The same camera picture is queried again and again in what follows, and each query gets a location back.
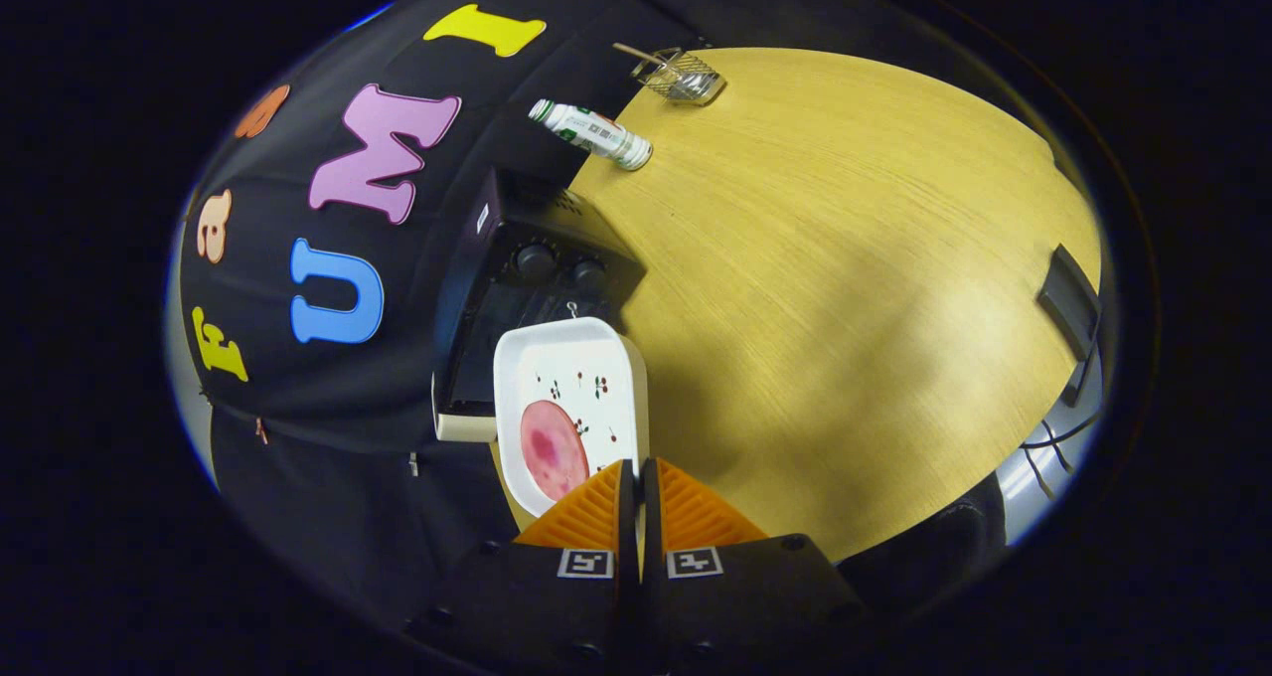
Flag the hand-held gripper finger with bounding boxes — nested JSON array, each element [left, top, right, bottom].
[[402, 459, 642, 669], [641, 457, 866, 672]]

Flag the pink round food slice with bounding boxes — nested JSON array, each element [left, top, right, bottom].
[[520, 400, 590, 501]]

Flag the white speckled plate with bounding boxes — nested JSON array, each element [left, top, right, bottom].
[[493, 317, 650, 518]]

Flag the black toaster oven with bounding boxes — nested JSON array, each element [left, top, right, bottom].
[[432, 167, 647, 419]]

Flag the black backdrop cloth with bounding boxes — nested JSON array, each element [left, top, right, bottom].
[[174, 0, 716, 647]]

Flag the white green bottle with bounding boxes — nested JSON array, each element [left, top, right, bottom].
[[528, 98, 654, 172]]

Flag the black table edge block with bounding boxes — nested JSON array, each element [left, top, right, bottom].
[[1036, 245, 1102, 409]]

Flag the metal wire holder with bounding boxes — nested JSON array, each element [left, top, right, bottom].
[[632, 48, 727, 107]]

